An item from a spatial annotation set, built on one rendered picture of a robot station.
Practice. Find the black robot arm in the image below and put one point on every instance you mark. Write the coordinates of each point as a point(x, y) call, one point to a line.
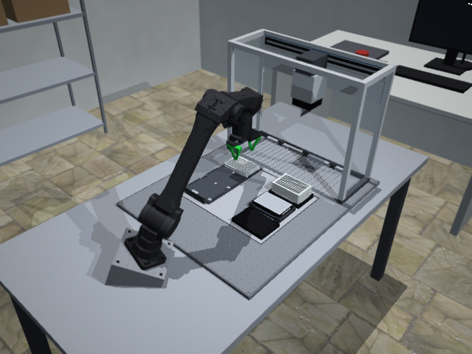
point(162, 213)

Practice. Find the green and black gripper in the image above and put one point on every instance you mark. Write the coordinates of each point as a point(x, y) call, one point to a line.
point(246, 132)

